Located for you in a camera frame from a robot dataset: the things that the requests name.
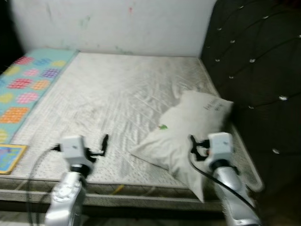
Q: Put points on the beige pillow with green tree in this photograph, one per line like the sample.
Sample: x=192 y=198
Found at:
x=188 y=122

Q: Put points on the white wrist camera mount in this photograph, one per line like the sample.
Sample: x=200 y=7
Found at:
x=220 y=146
x=73 y=148

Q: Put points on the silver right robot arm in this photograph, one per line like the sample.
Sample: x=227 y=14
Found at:
x=233 y=188

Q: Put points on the dark tufted headboard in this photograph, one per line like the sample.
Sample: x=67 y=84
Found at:
x=258 y=56

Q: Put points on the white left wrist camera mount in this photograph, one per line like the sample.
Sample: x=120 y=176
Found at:
x=73 y=148

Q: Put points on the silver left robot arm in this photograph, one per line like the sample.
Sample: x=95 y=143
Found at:
x=66 y=197

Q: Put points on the blue children's book yellow border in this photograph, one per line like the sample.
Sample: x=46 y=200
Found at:
x=11 y=157

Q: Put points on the beige quilted mattress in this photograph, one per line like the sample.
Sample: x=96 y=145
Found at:
x=117 y=89

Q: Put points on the teal blanket with colourful shapes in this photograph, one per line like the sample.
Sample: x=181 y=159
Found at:
x=28 y=84

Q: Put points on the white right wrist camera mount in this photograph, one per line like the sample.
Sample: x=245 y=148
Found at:
x=220 y=146

